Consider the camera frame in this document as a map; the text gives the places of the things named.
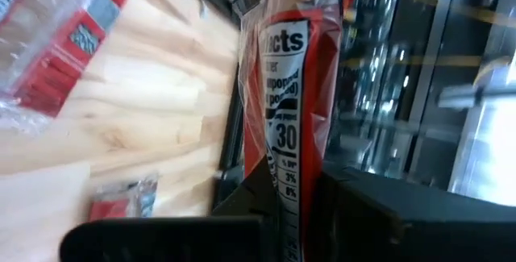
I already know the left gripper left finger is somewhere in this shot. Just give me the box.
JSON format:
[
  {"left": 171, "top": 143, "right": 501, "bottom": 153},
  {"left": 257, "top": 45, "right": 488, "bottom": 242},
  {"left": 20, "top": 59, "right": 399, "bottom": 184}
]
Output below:
[{"left": 60, "top": 155, "right": 283, "bottom": 262}]

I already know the black metal table frame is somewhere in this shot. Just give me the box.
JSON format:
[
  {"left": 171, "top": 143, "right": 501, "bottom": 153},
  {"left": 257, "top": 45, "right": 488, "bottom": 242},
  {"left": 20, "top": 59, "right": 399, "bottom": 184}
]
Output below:
[{"left": 173, "top": 0, "right": 249, "bottom": 210}]

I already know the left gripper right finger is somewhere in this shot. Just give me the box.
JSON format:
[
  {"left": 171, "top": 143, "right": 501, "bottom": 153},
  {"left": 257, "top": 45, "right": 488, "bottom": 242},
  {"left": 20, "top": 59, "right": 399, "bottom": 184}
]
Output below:
[{"left": 304, "top": 160, "right": 516, "bottom": 262}]

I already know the popcorn bag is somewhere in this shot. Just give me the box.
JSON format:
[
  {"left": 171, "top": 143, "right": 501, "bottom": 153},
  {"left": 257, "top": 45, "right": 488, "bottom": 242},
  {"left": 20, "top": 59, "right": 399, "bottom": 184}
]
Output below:
[
  {"left": 87, "top": 173, "right": 159, "bottom": 222},
  {"left": 0, "top": 0, "right": 140, "bottom": 134},
  {"left": 233, "top": 0, "right": 343, "bottom": 262}
]

